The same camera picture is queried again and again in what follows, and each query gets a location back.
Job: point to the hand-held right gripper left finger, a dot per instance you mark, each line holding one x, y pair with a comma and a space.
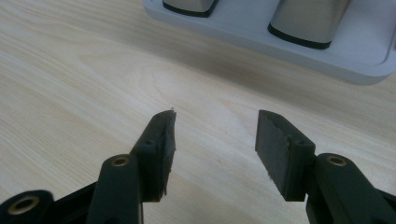
157, 155

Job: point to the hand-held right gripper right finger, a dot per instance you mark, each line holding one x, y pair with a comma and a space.
280, 155

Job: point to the metal cup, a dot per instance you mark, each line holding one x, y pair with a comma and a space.
190, 6

